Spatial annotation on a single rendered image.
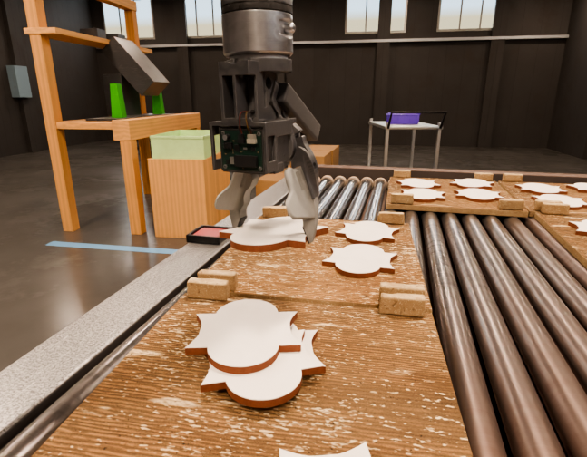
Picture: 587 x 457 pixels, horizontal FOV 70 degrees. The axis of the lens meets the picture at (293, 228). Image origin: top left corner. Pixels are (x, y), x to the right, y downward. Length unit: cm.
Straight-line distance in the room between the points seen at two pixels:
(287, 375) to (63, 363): 28
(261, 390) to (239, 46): 33
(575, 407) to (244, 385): 32
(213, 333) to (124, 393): 10
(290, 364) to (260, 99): 27
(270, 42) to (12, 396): 45
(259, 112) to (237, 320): 23
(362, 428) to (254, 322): 17
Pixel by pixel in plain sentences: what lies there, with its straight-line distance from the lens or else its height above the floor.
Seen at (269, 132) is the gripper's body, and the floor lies 118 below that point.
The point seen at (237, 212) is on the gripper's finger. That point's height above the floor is 107.
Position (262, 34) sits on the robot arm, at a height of 127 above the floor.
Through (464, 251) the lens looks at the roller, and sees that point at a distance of 89.
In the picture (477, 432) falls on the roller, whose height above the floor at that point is 92.
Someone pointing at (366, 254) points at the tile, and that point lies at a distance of 75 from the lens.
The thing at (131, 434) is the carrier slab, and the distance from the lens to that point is 42.
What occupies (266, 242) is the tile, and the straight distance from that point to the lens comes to 48.
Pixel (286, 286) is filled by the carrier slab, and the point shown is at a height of 94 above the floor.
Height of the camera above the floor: 121
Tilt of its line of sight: 18 degrees down
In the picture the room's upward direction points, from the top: straight up
